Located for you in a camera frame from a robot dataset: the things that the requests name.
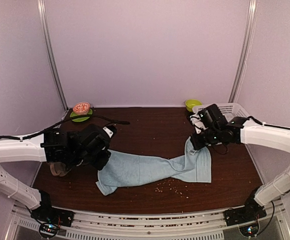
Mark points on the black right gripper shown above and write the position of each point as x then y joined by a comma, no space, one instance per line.
197,145

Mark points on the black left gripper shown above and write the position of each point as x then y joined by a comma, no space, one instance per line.
100,164

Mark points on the light blue towel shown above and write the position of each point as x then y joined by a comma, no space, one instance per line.
131,170

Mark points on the white perforated plastic basket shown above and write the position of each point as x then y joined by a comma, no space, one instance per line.
227,108

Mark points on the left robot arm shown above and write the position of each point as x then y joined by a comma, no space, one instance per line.
62,150

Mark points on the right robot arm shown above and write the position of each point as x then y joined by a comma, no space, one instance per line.
213,128

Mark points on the lime green bowl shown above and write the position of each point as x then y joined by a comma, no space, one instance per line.
190,103

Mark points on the beige printed mug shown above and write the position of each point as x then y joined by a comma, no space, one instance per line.
58,169

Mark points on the green saucer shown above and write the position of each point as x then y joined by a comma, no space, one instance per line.
81,116

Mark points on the red patterned small bowl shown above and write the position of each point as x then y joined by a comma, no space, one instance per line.
81,108

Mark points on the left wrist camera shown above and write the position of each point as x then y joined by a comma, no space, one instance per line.
110,130

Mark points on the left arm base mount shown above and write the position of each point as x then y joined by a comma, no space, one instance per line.
49,218

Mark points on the front aluminium rail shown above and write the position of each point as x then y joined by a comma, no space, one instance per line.
202,225

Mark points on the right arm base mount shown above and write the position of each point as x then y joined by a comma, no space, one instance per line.
246,218

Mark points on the right aluminium corner post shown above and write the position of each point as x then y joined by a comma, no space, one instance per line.
246,47

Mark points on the aluminium corner post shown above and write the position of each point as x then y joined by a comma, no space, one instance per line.
50,53
246,47

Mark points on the left aluminium corner post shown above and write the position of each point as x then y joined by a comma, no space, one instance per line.
50,53

